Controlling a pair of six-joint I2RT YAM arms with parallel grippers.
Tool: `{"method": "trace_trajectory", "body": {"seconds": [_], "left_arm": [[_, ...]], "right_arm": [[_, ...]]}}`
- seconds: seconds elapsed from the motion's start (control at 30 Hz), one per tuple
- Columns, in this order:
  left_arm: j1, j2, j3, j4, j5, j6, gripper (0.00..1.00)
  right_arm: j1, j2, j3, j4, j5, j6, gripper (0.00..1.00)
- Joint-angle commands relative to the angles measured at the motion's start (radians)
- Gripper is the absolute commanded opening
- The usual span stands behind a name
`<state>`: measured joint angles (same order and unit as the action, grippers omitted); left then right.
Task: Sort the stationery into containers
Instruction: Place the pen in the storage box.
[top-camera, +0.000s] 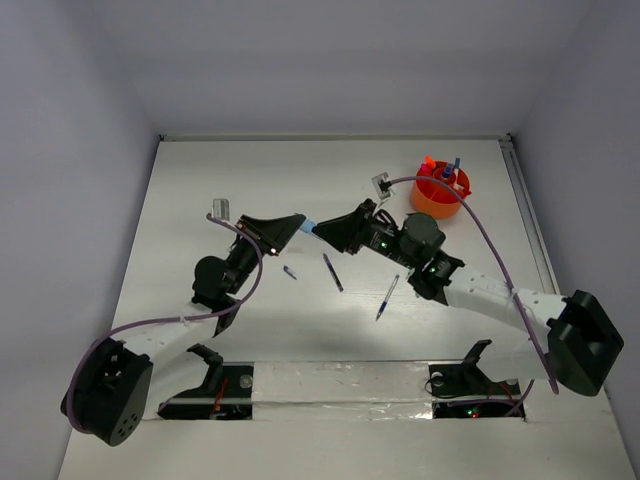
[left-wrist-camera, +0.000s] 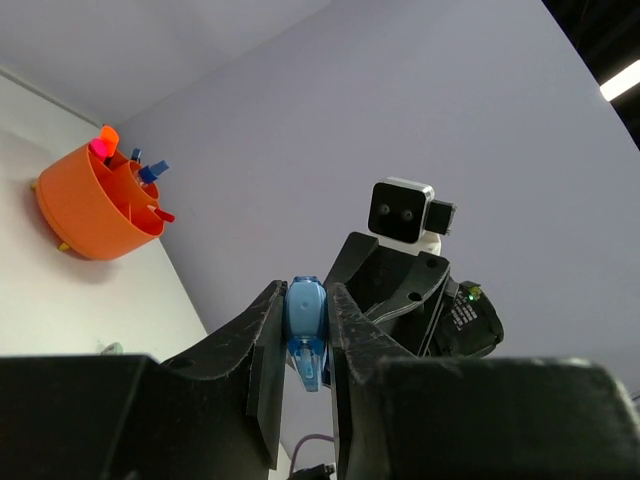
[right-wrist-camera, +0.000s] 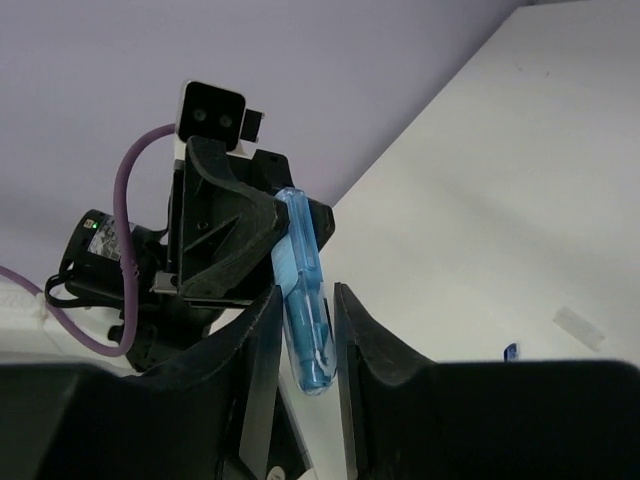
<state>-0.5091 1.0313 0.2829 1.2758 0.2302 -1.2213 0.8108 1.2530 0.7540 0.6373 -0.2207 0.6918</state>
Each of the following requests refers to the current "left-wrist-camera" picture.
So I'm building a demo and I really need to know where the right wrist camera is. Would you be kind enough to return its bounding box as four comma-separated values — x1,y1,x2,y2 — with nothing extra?
367,177,457,255

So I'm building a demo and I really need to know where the pink black highlighter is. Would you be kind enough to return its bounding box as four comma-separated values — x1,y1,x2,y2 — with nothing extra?
88,138,116,167

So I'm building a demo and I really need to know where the ceiling light strip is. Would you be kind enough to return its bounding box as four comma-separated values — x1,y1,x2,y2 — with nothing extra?
600,59,640,102

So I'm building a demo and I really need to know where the blue cap white marker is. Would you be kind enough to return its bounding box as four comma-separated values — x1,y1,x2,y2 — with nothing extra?
130,148,142,163

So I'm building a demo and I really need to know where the red cap white marker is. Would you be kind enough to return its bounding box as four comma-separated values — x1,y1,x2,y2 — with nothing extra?
148,205,176,223

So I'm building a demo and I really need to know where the orange round pen holder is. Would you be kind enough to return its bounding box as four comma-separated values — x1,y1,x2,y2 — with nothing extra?
32,142,168,261

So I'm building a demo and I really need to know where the orange black highlighter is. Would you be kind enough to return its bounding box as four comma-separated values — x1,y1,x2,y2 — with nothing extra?
99,125,120,157

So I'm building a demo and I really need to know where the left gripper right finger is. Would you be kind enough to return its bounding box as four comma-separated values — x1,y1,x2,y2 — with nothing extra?
328,284,639,479

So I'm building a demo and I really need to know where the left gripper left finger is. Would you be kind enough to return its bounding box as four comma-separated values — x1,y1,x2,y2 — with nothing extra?
1,280,287,479

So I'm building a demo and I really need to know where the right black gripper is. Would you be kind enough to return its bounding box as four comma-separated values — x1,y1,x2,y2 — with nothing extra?
324,232,504,358

